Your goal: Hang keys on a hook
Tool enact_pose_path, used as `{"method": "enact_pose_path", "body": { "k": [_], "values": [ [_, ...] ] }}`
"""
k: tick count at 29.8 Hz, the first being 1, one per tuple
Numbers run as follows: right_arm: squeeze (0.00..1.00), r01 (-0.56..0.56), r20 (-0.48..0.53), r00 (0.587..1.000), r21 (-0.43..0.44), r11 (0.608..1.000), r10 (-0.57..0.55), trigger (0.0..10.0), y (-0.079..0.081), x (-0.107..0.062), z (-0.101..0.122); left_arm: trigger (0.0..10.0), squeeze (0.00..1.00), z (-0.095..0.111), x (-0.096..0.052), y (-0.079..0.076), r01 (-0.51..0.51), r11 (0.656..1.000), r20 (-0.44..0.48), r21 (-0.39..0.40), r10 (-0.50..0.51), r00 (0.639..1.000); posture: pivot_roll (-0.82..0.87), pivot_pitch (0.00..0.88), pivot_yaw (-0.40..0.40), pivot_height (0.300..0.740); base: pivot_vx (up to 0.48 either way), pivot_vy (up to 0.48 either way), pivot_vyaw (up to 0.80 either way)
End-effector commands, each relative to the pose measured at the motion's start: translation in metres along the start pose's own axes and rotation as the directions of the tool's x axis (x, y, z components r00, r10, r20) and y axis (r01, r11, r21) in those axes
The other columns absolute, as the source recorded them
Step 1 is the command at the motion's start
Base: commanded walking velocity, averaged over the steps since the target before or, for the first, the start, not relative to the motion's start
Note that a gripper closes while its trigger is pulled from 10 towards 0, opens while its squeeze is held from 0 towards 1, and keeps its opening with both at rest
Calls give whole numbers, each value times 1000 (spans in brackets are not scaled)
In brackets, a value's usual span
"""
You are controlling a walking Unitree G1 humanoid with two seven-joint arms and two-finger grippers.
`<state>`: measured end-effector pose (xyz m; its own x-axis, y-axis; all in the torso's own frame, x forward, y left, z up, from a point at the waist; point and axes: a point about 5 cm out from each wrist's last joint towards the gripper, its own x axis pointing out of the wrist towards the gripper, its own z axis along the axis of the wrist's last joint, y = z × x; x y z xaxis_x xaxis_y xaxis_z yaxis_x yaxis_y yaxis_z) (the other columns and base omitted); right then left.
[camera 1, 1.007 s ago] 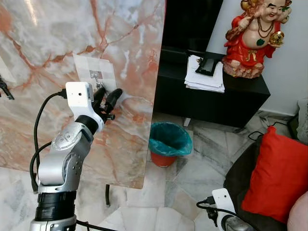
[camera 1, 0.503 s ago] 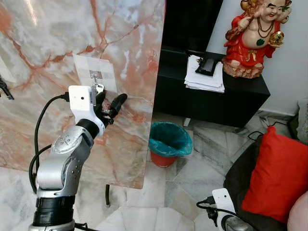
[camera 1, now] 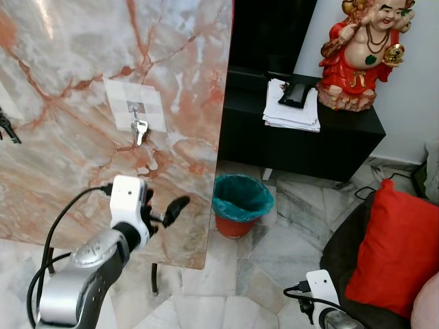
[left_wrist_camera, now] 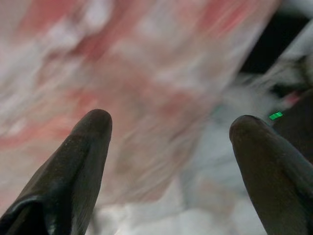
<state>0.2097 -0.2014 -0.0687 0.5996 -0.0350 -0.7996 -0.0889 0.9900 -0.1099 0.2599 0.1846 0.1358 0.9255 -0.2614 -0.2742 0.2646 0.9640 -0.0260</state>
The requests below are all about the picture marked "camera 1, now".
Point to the black television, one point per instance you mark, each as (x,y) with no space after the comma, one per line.
(271,34)

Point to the dark key bunch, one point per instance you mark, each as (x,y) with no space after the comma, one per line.
(7,129)

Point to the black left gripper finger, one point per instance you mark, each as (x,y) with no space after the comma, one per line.
(177,210)
(147,199)

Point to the small black device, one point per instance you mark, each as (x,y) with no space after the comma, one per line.
(296,92)

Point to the orange bin with teal liner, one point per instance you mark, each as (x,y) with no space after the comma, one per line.
(240,199)

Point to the red laughing buddha statue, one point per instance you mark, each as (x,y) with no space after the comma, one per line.
(363,62)

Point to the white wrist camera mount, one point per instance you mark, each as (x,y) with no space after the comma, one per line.
(127,202)
(324,288)

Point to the red cushion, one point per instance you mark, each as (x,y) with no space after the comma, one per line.
(398,247)

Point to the white paper stack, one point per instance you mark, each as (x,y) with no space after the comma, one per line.
(288,118)

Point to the black low console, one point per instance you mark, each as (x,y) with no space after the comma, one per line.
(302,147)

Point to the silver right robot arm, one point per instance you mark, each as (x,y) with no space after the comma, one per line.
(336,321)

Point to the grey patterned cushion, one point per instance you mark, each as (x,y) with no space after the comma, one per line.
(432,171)

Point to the metal hook with white tape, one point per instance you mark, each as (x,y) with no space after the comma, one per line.
(123,96)

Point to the pink cushion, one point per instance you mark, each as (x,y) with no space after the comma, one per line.
(426,308)

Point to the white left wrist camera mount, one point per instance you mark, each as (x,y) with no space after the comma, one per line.
(127,202)

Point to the dark armchair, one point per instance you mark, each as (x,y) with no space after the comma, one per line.
(339,253)

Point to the thin black board leg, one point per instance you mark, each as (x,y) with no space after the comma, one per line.
(156,277)

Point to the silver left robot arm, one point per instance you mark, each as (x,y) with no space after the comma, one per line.
(75,288)

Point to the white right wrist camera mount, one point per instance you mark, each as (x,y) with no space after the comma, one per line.
(324,288)

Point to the orange veined marble board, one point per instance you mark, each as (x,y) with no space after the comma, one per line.
(68,171)

